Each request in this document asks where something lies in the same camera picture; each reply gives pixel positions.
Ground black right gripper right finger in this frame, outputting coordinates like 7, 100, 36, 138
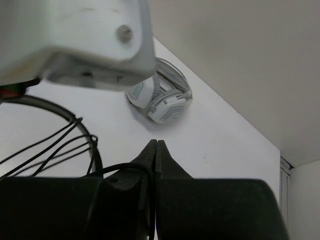
155, 140, 289, 240

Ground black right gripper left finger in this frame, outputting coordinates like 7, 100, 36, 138
0, 139, 157, 240

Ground black wired headphones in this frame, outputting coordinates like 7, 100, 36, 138
0, 96, 158, 240

